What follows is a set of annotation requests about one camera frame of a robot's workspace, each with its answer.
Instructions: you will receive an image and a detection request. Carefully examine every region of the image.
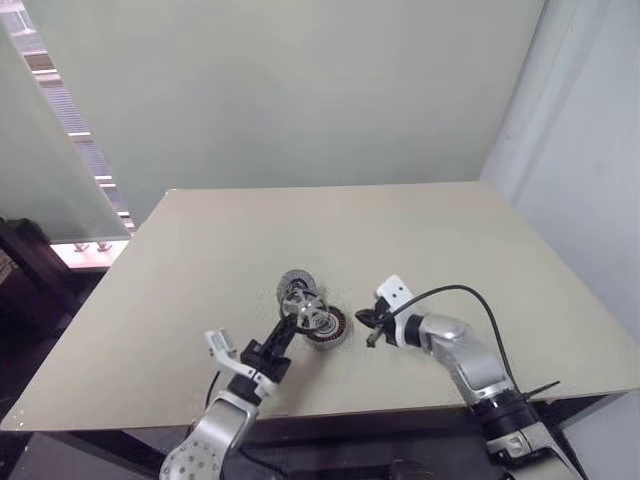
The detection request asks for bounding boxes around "frosted glass partition panel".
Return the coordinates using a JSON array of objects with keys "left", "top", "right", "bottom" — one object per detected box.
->
[{"left": 0, "top": 19, "right": 135, "bottom": 246}]

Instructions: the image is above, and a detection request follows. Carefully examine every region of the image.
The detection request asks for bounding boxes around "black table frame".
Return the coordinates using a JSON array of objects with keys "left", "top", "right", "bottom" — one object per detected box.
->
[{"left": 0, "top": 392, "right": 640, "bottom": 480}]

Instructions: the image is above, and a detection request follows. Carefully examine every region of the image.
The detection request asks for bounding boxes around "silver spoked rotor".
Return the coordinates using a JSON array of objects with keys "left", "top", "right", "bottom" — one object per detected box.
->
[{"left": 280, "top": 291, "right": 327, "bottom": 332}]

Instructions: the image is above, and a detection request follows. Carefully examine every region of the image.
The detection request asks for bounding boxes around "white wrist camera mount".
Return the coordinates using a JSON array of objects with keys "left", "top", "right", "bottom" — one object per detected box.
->
[
  {"left": 203, "top": 327, "right": 276, "bottom": 397},
  {"left": 375, "top": 273, "right": 417, "bottom": 347}
]

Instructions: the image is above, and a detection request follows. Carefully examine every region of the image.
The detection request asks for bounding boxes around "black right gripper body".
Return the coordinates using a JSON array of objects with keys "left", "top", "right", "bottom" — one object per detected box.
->
[{"left": 372, "top": 298, "right": 399, "bottom": 347}]

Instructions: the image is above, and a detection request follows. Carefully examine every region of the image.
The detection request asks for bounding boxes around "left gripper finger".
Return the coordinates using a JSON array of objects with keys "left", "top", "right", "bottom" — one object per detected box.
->
[
  {"left": 276, "top": 323, "right": 304, "bottom": 360},
  {"left": 263, "top": 318, "right": 292, "bottom": 352}
]

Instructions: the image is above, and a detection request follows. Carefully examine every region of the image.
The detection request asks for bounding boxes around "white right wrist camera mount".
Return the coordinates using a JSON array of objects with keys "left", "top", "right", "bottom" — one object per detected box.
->
[{"left": 375, "top": 273, "right": 417, "bottom": 347}]

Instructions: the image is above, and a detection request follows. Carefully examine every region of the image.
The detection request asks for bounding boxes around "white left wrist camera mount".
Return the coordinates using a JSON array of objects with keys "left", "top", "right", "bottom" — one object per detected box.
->
[{"left": 203, "top": 327, "right": 276, "bottom": 397}]

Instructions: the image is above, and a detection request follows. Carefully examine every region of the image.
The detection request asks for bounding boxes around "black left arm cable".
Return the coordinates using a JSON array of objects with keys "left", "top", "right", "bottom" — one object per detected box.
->
[{"left": 205, "top": 368, "right": 224, "bottom": 407}]

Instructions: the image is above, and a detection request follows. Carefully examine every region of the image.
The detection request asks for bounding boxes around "black cable tie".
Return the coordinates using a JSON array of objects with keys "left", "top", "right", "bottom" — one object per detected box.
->
[{"left": 522, "top": 381, "right": 562, "bottom": 401}]

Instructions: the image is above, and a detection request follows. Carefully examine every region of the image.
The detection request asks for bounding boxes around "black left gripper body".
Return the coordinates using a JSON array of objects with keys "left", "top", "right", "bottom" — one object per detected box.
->
[{"left": 240, "top": 338, "right": 293, "bottom": 385}]

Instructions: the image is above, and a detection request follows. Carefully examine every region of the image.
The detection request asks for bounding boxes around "dark cabinet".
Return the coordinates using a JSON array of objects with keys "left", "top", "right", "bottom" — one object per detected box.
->
[{"left": 0, "top": 215, "right": 109, "bottom": 361}]

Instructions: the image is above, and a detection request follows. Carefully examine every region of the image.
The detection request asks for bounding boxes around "round hinged housing lid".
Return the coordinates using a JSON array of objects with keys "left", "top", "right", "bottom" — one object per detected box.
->
[{"left": 276, "top": 268, "right": 317, "bottom": 301}]

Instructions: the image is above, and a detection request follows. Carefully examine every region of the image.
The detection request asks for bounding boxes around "round metal motor stator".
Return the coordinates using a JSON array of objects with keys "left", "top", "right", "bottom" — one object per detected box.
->
[{"left": 303, "top": 307, "right": 353, "bottom": 355}]

